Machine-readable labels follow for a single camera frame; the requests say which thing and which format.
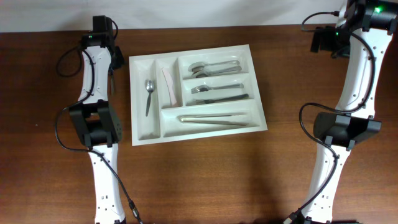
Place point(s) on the small metal teaspoon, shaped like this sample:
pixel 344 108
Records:
pixel 112 82
pixel 150 87

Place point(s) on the large metal spoon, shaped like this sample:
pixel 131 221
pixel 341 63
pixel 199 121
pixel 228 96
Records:
pixel 197 66
pixel 209 73

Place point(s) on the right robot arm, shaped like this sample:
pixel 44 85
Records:
pixel 362 34

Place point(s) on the white plastic cutlery tray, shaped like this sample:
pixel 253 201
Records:
pixel 162 125

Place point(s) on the metal fork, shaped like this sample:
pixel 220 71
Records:
pixel 219 100
pixel 204 88

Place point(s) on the white plastic knife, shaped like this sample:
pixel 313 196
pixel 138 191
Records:
pixel 170 86

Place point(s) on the metal kitchen tongs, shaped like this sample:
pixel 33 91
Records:
pixel 216 119

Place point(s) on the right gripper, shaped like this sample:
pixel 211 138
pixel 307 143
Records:
pixel 319 40

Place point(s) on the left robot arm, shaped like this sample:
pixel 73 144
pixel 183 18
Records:
pixel 95 121

